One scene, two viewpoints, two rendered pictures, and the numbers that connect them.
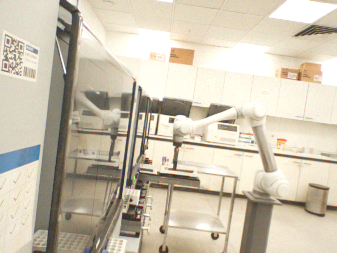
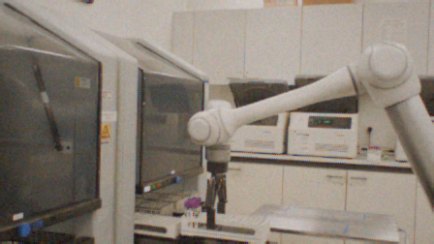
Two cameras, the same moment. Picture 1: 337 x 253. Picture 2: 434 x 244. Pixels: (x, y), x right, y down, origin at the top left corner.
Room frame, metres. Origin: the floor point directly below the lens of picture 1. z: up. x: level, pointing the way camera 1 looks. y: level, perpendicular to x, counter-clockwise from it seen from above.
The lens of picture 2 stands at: (0.57, -0.67, 1.27)
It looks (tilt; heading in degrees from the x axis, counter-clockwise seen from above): 2 degrees down; 21
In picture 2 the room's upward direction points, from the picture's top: 2 degrees clockwise
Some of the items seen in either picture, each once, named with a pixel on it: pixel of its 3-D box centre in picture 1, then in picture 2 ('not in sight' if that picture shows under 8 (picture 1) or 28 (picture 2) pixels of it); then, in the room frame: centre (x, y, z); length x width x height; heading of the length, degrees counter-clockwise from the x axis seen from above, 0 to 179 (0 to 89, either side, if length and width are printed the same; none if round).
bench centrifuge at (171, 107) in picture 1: (174, 117); (325, 115); (4.68, -0.09, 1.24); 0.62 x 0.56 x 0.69; 2
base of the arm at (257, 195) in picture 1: (260, 193); not in sight; (2.22, -0.87, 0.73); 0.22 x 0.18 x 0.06; 2
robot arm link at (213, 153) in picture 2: (178, 138); (217, 153); (2.07, -0.09, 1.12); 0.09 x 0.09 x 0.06
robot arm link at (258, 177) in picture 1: (264, 177); not in sight; (2.19, -0.87, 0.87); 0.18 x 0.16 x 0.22; 7
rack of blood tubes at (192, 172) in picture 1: (178, 169); (225, 227); (2.07, -0.12, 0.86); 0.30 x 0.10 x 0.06; 92
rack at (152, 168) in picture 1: (139, 168); (143, 225); (2.06, 0.19, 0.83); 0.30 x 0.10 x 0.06; 92
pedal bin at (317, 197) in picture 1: (317, 199); not in sight; (4.20, -2.59, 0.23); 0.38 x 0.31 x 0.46; 2
